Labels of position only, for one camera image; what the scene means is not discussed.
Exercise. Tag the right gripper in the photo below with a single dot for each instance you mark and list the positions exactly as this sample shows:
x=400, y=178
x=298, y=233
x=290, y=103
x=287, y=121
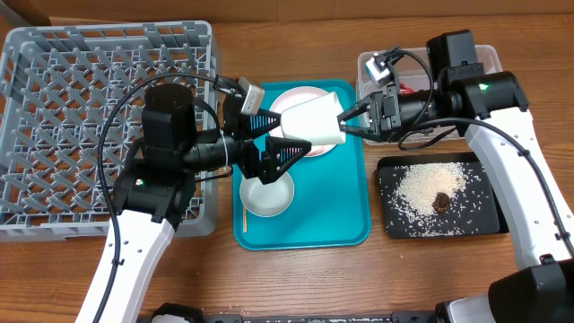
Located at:
x=387, y=115

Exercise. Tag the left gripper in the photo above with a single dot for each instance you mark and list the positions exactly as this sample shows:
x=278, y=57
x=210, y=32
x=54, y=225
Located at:
x=269, y=167

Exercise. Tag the red snack wrapper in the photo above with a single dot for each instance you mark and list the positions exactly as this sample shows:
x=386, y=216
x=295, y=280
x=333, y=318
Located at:
x=405, y=89

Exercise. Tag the white paper cup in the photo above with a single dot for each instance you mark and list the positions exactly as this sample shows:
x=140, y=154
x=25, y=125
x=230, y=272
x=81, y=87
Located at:
x=315, y=121

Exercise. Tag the grey-white bowl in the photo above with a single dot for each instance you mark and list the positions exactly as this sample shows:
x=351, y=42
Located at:
x=267, y=200

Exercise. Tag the rice pile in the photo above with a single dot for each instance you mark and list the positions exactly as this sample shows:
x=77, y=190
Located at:
x=426, y=188

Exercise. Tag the brown food scrap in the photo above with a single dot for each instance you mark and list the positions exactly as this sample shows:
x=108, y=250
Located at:
x=442, y=203

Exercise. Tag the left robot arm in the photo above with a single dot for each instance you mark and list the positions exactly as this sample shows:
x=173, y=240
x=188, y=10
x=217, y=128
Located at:
x=158, y=181

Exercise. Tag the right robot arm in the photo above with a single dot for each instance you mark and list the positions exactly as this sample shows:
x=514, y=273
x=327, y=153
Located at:
x=491, y=111

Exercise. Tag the black waste tray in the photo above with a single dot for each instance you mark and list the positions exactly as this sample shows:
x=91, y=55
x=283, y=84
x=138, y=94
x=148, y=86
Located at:
x=448, y=224

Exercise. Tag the large white plate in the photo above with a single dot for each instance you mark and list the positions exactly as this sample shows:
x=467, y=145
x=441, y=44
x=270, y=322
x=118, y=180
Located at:
x=296, y=96

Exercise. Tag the clear plastic bin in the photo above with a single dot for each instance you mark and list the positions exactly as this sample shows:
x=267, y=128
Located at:
x=413, y=76

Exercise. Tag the teal serving tray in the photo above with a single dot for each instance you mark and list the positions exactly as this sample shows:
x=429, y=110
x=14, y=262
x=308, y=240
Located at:
x=330, y=208

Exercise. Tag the grey dish rack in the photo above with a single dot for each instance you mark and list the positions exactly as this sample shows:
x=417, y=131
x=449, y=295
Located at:
x=71, y=103

